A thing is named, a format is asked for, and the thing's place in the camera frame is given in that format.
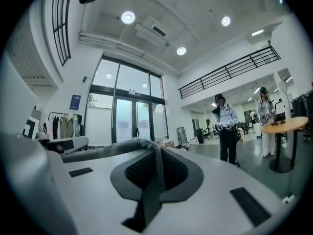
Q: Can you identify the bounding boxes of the white power strip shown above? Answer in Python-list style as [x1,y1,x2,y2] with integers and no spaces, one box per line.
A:
[281,194,296,206]

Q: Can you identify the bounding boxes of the black storage bins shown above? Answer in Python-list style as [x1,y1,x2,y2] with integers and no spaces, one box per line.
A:
[290,89,313,122]

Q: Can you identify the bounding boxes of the white ceiling pipes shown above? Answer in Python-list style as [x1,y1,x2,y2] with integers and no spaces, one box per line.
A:
[78,31,182,77]

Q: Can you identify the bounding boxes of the white ceiling air conditioner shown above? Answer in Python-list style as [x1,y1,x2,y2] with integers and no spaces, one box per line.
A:
[134,15,170,44]

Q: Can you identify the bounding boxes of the black balcony railing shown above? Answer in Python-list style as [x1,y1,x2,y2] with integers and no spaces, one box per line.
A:
[178,45,282,100]

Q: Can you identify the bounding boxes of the glass entrance door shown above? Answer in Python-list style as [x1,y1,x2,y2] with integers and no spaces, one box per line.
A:
[85,54,170,144]

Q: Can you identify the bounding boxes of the blue wall poster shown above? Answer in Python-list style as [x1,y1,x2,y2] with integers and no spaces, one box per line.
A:
[70,94,82,111]

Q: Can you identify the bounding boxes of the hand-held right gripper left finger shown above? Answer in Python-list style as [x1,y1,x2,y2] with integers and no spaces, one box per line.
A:
[46,148,158,235]

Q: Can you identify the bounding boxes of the round wooden table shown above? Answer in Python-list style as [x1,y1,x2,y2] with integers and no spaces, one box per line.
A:
[261,116,309,174]

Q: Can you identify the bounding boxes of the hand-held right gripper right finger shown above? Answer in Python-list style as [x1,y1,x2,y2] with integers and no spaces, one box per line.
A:
[146,146,290,235]

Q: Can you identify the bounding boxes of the folded black hand cart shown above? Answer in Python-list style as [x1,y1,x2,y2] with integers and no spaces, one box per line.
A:
[177,126,189,149]

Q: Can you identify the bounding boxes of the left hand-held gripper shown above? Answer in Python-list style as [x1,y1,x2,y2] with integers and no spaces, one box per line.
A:
[22,116,89,155]

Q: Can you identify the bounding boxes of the clothes rack with garments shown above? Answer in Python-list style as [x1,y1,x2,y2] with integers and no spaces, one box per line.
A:
[47,111,86,140]

